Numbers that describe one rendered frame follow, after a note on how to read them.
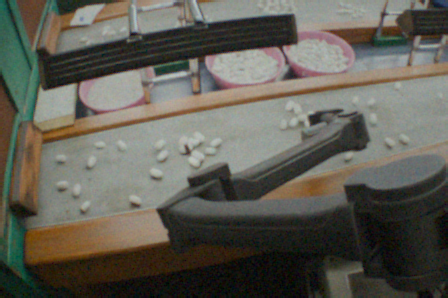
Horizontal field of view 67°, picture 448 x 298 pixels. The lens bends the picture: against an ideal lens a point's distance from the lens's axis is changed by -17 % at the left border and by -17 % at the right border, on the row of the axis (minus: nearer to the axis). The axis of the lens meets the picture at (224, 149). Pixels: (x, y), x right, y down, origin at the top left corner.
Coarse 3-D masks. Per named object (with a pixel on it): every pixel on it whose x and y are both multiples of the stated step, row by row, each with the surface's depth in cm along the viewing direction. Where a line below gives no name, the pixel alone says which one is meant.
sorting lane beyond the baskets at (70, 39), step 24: (240, 0) 165; (264, 0) 165; (288, 0) 166; (312, 0) 167; (336, 0) 168; (360, 0) 169; (408, 0) 173; (96, 24) 157; (120, 24) 155; (144, 24) 154; (168, 24) 153; (72, 48) 146
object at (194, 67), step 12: (192, 0) 91; (132, 12) 89; (192, 12) 88; (132, 24) 85; (192, 24) 86; (192, 60) 111; (144, 72) 110; (180, 72) 115; (192, 72) 115; (144, 84) 114; (192, 84) 119; (144, 96) 117
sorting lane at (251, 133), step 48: (336, 96) 124; (384, 96) 124; (432, 96) 125; (48, 144) 113; (144, 144) 112; (240, 144) 111; (288, 144) 111; (384, 144) 110; (432, 144) 110; (48, 192) 101; (96, 192) 101; (144, 192) 101
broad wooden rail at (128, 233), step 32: (384, 160) 104; (288, 192) 98; (320, 192) 97; (64, 224) 93; (96, 224) 92; (128, 224) 92; (160, 224) 93; (32, 256) 86; (64, 256) 86; (96, 256) 87; (128, 256) 90; (160, 256) 94; (192, 256) 98; (224, 256) 102
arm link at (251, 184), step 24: (336, 120) 82; (360, 120) 79; (312, 144) 72; (336, 144) 75; (360, 144) 79; (216, 168) 63; (264, 168) 67; (288, 168) 69; (240, 192) 64; (264, 192) 66
